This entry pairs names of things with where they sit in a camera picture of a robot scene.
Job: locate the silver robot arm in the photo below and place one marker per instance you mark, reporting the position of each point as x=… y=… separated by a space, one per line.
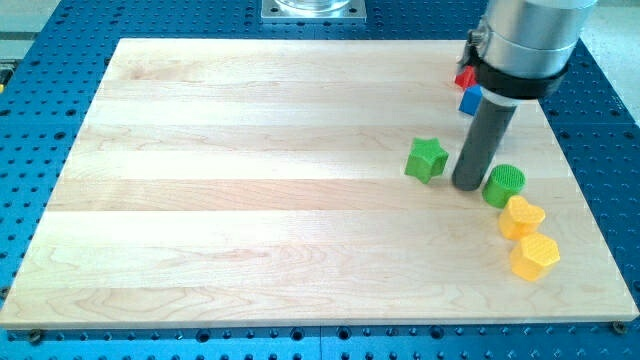
x=520 y=48

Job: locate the red block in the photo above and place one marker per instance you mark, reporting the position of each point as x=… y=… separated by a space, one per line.
x=466 y=77

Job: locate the blue block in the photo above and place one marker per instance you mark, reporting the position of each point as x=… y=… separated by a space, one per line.
x=470 y=100

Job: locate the yellow hexagon block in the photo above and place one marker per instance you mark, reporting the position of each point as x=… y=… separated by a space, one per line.
x=534 y=256

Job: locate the wooden board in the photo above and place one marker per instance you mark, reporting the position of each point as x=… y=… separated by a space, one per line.
x=224 y=183

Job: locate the green star block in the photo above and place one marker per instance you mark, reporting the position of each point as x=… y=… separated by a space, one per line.
x=426 y=159

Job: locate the yellow heart block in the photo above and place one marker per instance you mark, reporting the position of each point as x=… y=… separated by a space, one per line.
x=520 y=218

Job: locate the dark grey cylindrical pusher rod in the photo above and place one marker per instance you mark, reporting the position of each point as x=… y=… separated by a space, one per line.
x=487 y=129

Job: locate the blue perforated table plate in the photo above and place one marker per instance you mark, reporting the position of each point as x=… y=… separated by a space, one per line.
x=51 y=90

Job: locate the green cylinder block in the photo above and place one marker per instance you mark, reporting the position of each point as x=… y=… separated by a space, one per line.
x=504 y=182

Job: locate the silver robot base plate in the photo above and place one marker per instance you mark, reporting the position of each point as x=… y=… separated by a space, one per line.
x=313 y=11

